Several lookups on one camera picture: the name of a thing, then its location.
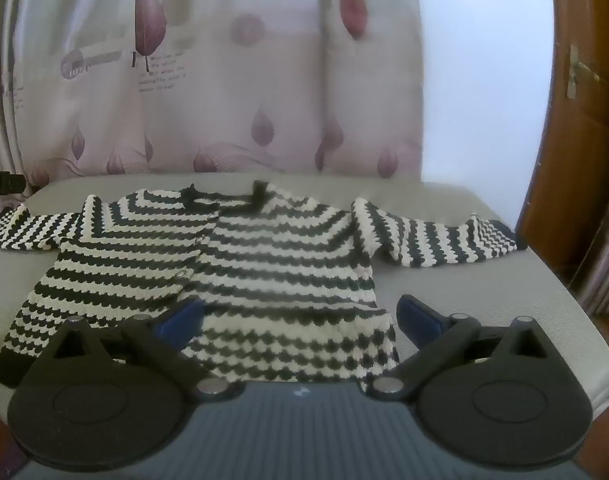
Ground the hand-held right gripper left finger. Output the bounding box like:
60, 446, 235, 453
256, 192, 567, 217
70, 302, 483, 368
38, 296, 234, 404

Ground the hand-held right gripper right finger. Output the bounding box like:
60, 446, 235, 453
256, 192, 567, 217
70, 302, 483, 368
369, 294, 555, 403

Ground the black and white striped sweater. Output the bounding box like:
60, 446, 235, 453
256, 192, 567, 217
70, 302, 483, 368
0, 180, 529, 392

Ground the pink striped curtain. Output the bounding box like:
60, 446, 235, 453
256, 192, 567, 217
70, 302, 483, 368
581, 220, 609, 317

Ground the pink leaf print curtain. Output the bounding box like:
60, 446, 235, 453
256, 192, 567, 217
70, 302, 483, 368
0, 0, 425, 196

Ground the brown wooden door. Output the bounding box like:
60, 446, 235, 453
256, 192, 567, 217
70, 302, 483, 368
515, 0, 609, 281

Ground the brass door handle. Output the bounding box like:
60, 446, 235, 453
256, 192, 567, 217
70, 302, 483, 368
567, 45, 601, 100

